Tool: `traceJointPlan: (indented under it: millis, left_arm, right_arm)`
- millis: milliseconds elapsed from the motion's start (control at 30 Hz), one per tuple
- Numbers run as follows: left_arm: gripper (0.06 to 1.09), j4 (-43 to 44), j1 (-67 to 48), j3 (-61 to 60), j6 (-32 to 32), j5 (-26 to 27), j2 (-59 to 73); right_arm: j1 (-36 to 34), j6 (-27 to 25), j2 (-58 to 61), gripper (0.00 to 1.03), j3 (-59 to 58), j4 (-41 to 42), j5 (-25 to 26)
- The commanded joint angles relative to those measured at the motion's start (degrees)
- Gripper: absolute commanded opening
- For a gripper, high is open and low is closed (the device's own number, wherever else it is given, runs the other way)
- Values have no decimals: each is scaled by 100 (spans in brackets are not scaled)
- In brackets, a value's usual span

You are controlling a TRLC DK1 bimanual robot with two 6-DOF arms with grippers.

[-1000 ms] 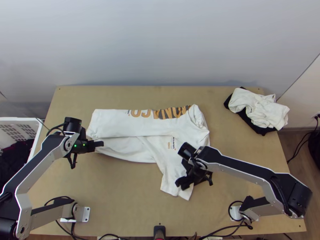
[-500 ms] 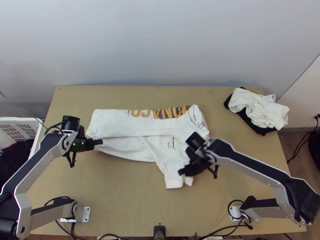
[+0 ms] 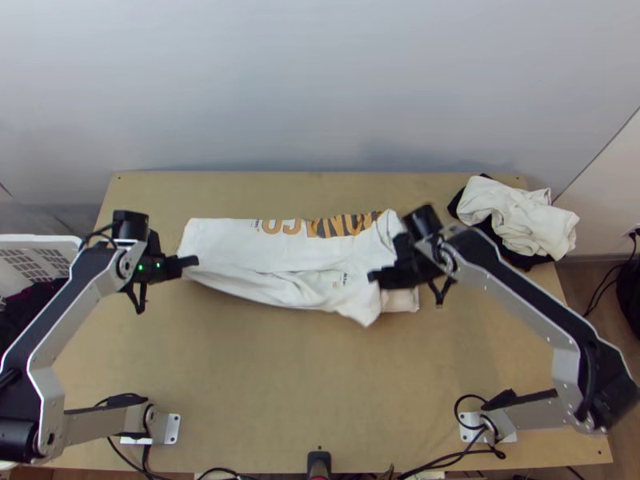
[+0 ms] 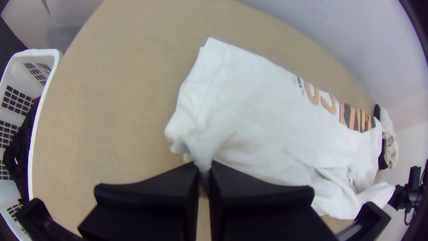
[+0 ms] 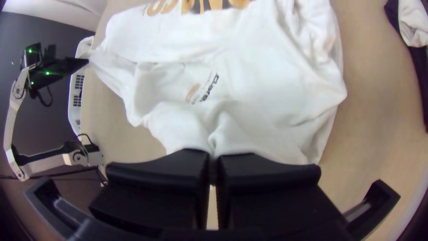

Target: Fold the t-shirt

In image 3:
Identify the white laundry basket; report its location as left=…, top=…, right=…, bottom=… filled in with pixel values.
left=0, top=234, right=89, bottom=301

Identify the heap of dark clothes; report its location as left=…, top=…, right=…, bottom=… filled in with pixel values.
left=0, top=279, right=69, bottom=351

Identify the black bag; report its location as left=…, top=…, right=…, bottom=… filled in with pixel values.
left=615, top=243, right=640, bottom=341

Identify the black mounting post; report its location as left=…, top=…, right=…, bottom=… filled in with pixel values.
left=306, top=450, right=332, bottom=480

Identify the white t-shirt with orange print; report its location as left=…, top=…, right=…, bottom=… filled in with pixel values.
left=177, top=209, right=422, bottom=329

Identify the black cable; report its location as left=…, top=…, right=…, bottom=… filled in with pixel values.
left=121, top=277, right=152, bottom=316
left=94, top=394, right=157, bottom=480
left=426, top=274, right=457, bottom=309
left=582, top=234, right=640, bottom=317
left=452, top=394, right=507, bottom=459

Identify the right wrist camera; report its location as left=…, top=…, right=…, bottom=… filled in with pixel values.
left=391, top=232, right=416, bottom=261

